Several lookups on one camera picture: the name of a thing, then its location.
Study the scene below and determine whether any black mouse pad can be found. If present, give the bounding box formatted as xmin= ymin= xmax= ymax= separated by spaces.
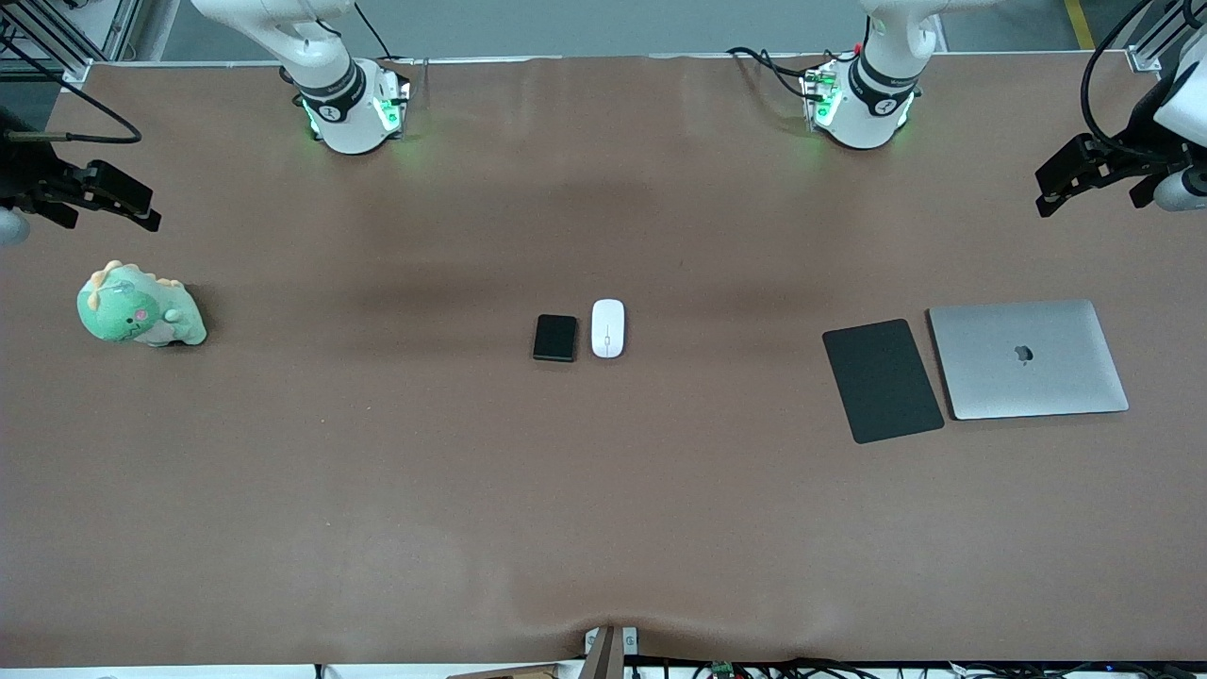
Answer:
xmin=821 ymin=318 xmax=947 ymax=446

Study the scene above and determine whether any black right base cable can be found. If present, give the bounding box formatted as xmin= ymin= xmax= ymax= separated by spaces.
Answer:
xmin=353 ymin=0 xmax=397 ymax=63

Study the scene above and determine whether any green dinosaur plush toy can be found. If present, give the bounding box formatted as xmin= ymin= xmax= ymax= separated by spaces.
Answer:
xmin=75 ymin=259 xmax=209 ymax=349

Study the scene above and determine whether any black left base cable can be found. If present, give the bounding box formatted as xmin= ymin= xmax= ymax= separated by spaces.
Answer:
xmin=724 ymin=45 xmax=833 ymax=101

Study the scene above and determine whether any table edge bracket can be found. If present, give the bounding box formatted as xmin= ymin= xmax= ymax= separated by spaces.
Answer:
xmin=582 ymin=623 xmax=640 ymax=679

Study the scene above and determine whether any black smartphone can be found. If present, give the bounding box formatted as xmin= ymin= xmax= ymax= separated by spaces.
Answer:
xmin=532 ymin=313 xmax=579 ymax=364

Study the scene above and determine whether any brown table cover mat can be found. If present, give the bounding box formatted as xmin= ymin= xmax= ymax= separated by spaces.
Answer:
xmin=0 ymin=52 xmax=1207 ymax=667

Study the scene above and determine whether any black base cable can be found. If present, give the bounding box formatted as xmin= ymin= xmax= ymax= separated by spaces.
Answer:
xmin=353 ymin=0 xmax=397 ymax=63
xmin=724 ymin=45 xmax=833 ymax=101

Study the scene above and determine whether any aluminium frame profile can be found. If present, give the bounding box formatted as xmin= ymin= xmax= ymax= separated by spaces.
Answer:
xmin=1120 ymin=0 xmax=1207 ymax=75
xmin=0 ymin=0 xmax=144 ymax=88

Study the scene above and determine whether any silver closed laptop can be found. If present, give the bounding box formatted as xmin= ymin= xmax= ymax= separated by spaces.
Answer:
xmin=927 ymin=298 xmax=1131 ymax=422

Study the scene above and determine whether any white computer mouse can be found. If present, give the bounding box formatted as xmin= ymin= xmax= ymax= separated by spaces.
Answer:
xmin=591 ymin=298 xmax=627 ymax=360

